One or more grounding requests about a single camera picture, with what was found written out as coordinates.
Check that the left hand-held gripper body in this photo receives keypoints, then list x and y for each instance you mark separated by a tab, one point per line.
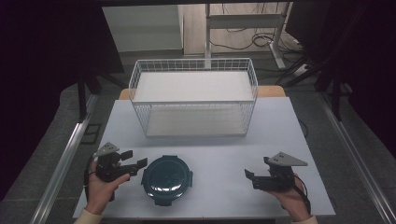
109	170

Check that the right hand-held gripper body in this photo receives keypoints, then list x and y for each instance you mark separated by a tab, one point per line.
274	179

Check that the person's left hand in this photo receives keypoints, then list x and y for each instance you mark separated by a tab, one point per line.
101	189

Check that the person's right hand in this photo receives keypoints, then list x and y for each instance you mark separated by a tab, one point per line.
291	199

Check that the dark blue round lid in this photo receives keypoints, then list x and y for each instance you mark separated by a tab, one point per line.
166	180

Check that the wooden table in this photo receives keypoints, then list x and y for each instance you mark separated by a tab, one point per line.
271	91

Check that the black metal stand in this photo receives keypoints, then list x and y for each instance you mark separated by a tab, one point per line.
335	99
82	99

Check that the black curtain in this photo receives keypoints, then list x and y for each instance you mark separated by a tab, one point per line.
46	77
364	62

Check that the black floor frame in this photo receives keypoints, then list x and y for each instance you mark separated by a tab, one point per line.
92	133

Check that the silver metal rail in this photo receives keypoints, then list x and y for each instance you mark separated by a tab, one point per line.
63	165
358	155

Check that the white metal desk frame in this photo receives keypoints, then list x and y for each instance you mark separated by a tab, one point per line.
246	21

